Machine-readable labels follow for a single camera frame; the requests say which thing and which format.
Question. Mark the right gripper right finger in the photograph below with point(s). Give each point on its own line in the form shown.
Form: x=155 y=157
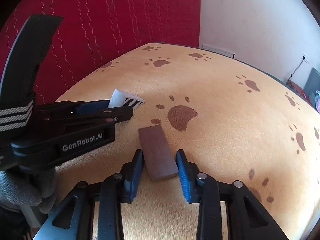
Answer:
x=198 y=187

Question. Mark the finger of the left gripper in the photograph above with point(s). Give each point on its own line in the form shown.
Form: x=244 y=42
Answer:
x=78 y=107
x=64 y=123

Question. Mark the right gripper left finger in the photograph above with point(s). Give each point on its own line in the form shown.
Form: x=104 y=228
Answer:
x=118 y=188

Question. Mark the dark brown wooden block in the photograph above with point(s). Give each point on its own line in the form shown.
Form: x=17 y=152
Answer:
x=159 y=160

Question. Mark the zebra striped triangular block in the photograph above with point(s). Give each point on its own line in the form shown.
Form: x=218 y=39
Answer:
x=120 y=98

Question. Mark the grey gloved left hand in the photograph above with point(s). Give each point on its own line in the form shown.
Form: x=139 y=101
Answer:
x=19 y=188

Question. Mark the red curtain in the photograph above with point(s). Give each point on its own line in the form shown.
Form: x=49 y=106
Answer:
x=93 y=32

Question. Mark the red classic quilt box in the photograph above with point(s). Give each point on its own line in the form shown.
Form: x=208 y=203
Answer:
x=298 y=90

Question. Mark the grey bed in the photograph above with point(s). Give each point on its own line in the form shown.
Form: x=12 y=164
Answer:
x=311 y=86

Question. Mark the wall power socket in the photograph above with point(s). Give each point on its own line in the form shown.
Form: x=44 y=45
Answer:
x=306 y=58

